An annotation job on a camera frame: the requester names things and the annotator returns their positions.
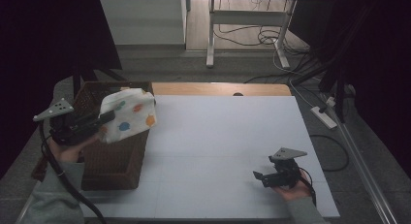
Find white cloth with coloured dots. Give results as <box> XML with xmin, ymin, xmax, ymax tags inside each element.
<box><xmin>98</xmin><ymin>87</ymin><xmax>158</xmax><ymax>144</ymax></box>

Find person's right hand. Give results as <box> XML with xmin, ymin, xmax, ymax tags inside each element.
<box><xmin>271</xmin><ymin>171</ymin><xmax>313</xmax><ymax>203</ymax></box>

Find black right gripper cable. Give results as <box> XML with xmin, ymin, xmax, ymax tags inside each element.
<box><xmin>298</xmin><ymin>167</ymin><xmax>318</xmax><ymax>208</ymax></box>

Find white cabinet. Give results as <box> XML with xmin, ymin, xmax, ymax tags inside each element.
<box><xmin>99</xmin><ymin>0</ymin><xmax>189</xmax><ymax>47</ymax></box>

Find black stand with curtain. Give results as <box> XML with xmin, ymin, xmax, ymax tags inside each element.
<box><xmin>318</xmin><ymin>48</ymin><xmax>357</xmax><ymax>124</ymax></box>

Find black looped floor cable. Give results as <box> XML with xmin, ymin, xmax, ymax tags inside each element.
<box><xmin>308</xmin><ymin>133</ymin><xmax>350</xmax><ymax>173</ymax></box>

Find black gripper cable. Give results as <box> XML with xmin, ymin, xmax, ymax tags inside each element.
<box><xmin>298</xmin><ymin>167</ymin><xmax>318</xmax><ymax>208</ymax></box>
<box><xmin>38</xmin><ymin>120</ymin><xmax>109</xmax><ymax>224</ymax></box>

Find black tripod stand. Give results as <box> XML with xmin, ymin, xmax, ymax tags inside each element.
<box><xmin>72</xmin><ymin>57</ymin><xmax>128</xmax><ymax>100</ymax></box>

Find white floor cable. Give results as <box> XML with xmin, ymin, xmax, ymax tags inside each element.
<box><xmin>272</xmin><ymin>39</ymin><xmax>328</xmax><ymax>110</ymax></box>

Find brown woven basket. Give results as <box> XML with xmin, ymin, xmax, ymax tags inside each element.
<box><xmin>31</xmin><ymin>80</ymin><xmax>156</xmax><ymax>192</ymax></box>

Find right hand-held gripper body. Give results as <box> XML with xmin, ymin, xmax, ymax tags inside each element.
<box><xmin>261</xmin><ymin>146</ymin><xmax>308</xmax><ymax>189</ymax></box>

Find white desk frame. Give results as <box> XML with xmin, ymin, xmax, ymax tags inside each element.
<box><xmin>205</xmin><ymin>0</ymin><xmax>298</xmax><ymax>70</ymax></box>

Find person's left hand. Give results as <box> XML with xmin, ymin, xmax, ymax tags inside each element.
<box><xmin>47</xmin><ymin>132</ymin><xmax>102</xmax><ymax>164</ymax></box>

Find black tangled floor cables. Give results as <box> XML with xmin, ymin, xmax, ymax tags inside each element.
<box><xmin>214</xmin><ymin>0</ymin><xmax>312</xmax><ymax>55</ymax></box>

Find pale blue table mat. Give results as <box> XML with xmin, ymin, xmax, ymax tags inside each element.
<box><xmin>79</xmin><ymin>94</ymin><xmax>341</xmax><ymax>219</ymax></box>

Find white power strip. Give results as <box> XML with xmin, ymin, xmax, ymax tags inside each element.
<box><xmin>310</xmin><ymin>105</ymin><xmax>338</xmax><ymax>130</ymax></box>

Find metal rail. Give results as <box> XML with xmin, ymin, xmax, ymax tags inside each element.
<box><xmin>320</xmin><ymin>93</ymin><xmax>399</xmax><ymax>224</ymax></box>

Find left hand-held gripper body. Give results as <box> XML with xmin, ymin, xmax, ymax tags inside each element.
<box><xmin>32</xmin><ymin>97</ymin><xmax>100</xmax><ymax>146</ymax></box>

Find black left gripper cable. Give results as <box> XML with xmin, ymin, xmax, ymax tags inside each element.
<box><xmin>38</xmin><ymin>120</ymin><xmax>109</xmax><ymax>224</ymax></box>

